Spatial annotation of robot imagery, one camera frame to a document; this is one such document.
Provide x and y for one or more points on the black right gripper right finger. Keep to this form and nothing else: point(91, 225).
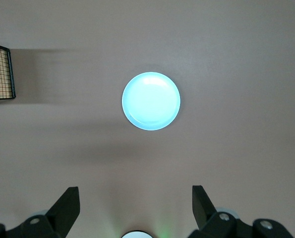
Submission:
point(204, 213)

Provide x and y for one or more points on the light blue round plate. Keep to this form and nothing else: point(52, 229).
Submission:
point(151, 100)

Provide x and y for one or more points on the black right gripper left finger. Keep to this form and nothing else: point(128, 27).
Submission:
point(63, 213)

